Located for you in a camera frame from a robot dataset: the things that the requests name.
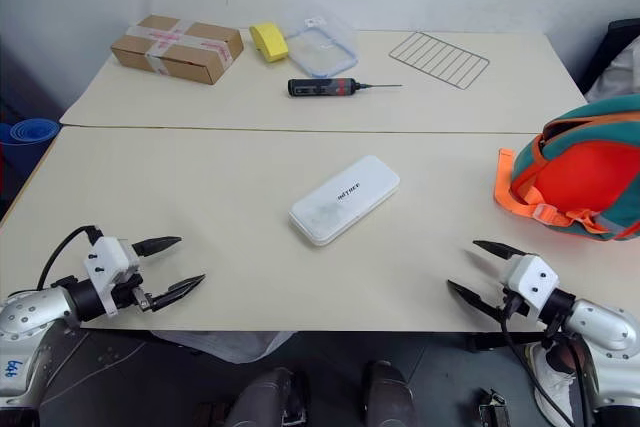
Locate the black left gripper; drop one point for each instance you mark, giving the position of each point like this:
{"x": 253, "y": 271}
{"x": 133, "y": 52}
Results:
{"x": 131, "y": 294}

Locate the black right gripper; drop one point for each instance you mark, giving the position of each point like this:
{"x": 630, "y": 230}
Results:
{"x": 514, "y": 306}

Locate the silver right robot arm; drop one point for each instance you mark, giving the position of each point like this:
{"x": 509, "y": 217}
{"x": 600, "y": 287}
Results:
{"x": 602, "y": 323}

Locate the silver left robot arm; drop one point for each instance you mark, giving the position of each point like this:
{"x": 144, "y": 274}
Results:
{"x": 26, "y": 313}

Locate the teal and orange backpack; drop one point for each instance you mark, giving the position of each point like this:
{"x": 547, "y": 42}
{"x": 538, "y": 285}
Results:
{"x": 585, "y": 172}

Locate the white plastic case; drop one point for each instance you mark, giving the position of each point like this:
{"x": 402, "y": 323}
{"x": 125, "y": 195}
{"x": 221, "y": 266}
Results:
{"x": 345, "y": 199}

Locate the white plastic bag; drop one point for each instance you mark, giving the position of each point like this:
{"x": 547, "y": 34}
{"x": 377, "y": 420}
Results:
{"x": 225, "y": 344}

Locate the white shoe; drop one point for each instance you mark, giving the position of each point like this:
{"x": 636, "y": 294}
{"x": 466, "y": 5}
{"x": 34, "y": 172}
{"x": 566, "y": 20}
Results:
{"x": 550, "y": 379}

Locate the black metal clamp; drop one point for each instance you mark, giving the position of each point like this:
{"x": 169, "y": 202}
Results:
{"x": 492, "y": 409}

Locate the dark rounded shape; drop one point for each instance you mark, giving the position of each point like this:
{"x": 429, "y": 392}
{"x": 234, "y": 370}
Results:
{"x": 390, "y": 394}
{"x": 267, "y": 397}

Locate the taped brown cardboard box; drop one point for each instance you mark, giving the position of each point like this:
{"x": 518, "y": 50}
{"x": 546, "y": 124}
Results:
{"x": 177, "y": 49}

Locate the black and red screwdriver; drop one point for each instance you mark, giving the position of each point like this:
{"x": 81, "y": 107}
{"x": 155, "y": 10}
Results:
{"x": 320, "y": 87}

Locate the white cloth bag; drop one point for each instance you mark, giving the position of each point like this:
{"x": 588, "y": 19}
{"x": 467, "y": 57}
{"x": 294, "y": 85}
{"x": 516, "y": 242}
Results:
{"x": 617, "y": 74}

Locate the yellow sponge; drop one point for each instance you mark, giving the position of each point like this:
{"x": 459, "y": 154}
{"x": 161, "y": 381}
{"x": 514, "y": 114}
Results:
{"x": 270, "y": 41}

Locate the clear container with blue rim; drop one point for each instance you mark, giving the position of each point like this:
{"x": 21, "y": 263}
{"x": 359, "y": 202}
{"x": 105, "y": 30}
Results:
{"x": 325, "y": 47}

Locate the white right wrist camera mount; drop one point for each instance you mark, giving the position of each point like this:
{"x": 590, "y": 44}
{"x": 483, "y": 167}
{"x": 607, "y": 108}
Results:
{"x": 531, "y": 278}

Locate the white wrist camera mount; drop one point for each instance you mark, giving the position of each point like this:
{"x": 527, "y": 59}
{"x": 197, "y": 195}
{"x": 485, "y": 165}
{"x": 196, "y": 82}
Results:
{"x": 531, "y": 278}
{"x": 107, "y": 258}

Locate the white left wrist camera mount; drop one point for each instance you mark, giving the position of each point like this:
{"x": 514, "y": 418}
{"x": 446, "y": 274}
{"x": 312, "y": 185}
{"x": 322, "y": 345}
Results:
{"x": 107, "y": 258}

